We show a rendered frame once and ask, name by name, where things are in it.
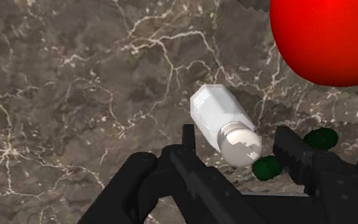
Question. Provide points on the white salt shaker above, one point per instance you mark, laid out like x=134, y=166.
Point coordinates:
x=220, y=122

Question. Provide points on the red tomato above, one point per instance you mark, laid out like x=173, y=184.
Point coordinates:
x=327, y=40

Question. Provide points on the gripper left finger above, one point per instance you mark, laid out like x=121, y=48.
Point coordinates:
x=178, y=183

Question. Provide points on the dark green cylinder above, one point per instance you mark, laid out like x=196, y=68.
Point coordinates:
x=267, y=168

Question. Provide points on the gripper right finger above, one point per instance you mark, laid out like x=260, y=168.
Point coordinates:
x=330, y=176

